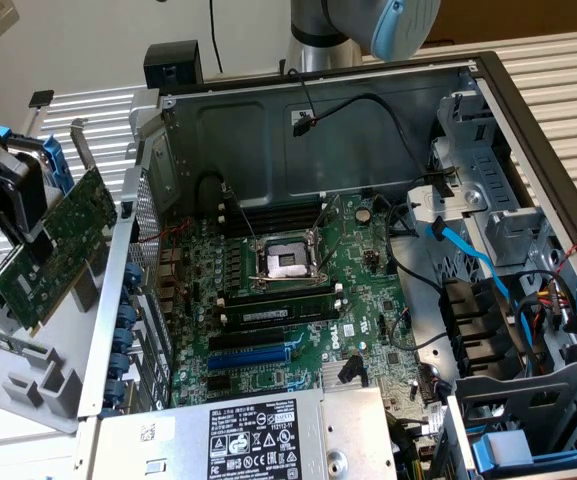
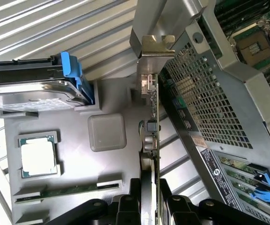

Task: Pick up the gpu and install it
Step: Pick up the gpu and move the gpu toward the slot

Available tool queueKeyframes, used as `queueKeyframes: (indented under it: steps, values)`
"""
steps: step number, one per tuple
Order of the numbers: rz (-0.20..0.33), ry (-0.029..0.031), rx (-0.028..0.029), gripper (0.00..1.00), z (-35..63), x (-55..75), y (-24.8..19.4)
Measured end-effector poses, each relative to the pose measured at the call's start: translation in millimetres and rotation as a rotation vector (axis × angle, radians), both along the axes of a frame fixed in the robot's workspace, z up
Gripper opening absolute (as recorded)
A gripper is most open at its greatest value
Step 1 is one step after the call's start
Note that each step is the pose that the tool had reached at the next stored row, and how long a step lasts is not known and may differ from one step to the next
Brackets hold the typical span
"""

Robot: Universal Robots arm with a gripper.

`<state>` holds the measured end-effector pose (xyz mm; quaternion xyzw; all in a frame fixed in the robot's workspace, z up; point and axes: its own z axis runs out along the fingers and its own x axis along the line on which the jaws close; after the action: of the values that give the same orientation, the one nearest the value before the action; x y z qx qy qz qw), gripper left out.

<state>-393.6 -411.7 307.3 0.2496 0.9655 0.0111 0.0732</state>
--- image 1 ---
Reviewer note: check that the black box device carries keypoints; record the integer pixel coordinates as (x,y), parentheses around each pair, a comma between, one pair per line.
(173,62)

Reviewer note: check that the hard disk in blue carrier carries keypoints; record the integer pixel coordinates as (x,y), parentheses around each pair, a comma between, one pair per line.
(57,165)

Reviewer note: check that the blue card retainer clip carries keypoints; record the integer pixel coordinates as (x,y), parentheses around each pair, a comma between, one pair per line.
(119,364)
(123,339)
(126,315)
(133,277)
(114,389)

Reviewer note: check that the short black expansion slot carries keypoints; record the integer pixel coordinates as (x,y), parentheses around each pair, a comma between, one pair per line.
(218,382)

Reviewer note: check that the blue expansion slot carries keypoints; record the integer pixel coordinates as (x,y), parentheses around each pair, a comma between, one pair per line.
(248,357)

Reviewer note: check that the CPU socket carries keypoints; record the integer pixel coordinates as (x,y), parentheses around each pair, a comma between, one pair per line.
(288,262)

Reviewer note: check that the blue disk bay carrier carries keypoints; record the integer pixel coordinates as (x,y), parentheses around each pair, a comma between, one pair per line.
(568,457)

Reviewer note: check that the grey power supply unit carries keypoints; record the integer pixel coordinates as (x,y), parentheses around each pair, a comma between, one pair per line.
(358,415)

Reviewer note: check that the long black expansion slot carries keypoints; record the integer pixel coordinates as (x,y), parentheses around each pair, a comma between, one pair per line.
(248,340)

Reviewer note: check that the green graphics card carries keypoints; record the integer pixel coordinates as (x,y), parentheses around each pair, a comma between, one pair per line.
(78,225)

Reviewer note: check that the silver chipset heatsink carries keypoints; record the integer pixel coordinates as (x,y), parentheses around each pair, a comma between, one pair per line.
(330,372)

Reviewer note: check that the open grey PC case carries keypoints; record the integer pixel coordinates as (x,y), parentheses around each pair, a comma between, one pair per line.
(248,145)

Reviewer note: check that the round coin battery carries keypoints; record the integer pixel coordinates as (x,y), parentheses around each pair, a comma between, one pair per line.
(364,215)

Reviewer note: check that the loose green RAM stick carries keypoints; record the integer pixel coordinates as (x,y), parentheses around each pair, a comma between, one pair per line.
(8,340)

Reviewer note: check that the silver metal drive cage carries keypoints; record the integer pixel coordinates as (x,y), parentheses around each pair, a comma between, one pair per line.
(488,165)

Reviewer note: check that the grey plastic disk bay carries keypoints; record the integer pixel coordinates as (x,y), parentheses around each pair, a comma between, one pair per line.
(518,395)

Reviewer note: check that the empty black RAM slot row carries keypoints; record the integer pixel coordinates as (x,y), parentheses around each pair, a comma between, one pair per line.
(278,217)

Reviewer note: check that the thin metal locking lever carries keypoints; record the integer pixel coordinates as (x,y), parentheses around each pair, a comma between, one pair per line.
(240,215)

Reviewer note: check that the black case knob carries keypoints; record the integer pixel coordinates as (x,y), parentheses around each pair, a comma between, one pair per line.
(127,209)

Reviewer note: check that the green Dell motherboard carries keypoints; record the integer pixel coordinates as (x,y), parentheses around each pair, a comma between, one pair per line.
(363,285)

